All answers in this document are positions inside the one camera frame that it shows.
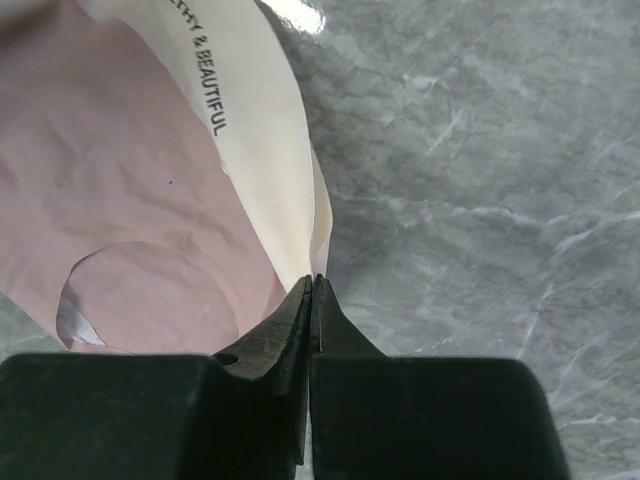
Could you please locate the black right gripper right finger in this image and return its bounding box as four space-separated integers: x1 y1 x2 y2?
309 277 570 479

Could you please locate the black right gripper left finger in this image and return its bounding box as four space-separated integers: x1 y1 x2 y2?
1 277 312 479

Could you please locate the pink and cream underwear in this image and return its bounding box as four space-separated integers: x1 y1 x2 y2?
1 1 333 354

